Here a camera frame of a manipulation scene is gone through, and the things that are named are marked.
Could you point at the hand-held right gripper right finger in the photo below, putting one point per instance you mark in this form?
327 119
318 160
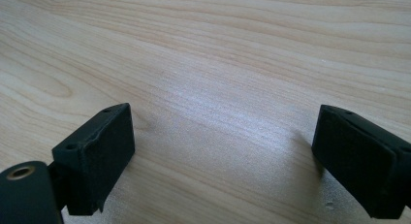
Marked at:
358 156

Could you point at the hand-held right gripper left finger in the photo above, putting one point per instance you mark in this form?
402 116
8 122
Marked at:
97 159

